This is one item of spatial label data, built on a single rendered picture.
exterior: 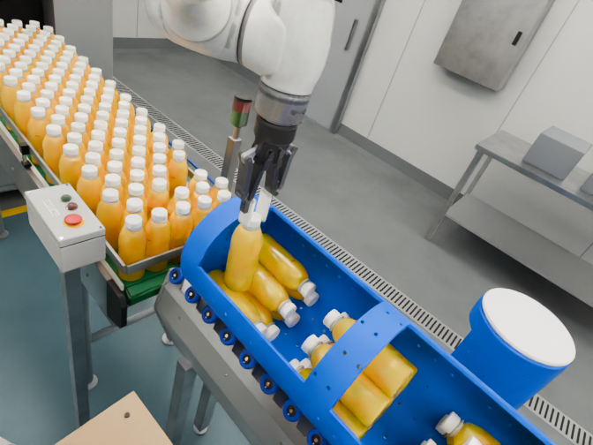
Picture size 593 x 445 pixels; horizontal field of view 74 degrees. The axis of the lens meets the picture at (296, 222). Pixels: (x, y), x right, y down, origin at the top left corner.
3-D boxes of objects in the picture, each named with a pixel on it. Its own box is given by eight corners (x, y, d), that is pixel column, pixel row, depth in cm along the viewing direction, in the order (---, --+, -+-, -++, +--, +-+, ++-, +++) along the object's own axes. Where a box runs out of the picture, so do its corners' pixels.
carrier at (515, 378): (439, 444, 176) (382, 406, 183) (570, 321, 126) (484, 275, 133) (425, 507, 154) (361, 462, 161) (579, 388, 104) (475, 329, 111)
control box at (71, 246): (62, 274, 91) (58, 240, 85) (28, 223, 100) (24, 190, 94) (106, 259, 98) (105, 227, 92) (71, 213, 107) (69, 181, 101)
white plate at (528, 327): (572, 319, 125) (569, 321, 126) (487, 275, 132) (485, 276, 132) (580, 384, 103) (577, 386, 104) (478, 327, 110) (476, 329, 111)
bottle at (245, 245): (226, 296, 89) (240, 231, 79) (218, 275, 94) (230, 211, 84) (255, 292, 93) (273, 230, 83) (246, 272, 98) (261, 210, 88)
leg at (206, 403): (198, 438, 165) (222, 350, 129) (190, 426, 168) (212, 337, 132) (209, 429, 169) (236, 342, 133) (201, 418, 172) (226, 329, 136)
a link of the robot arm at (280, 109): (322, 95, 68) (312, 127, 71) (287, 74, 72) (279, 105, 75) (285, 98, 61) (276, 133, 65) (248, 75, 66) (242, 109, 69)
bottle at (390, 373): (409, 383, 79) (340, 320, 87) (421, 366, 74) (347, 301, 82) (388, 407, 75) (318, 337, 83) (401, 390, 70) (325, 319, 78)
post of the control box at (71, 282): (80, 437, 154) (62, 248, 96) (76, 428, 156) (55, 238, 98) (91, 430, 157) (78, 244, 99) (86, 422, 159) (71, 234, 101)
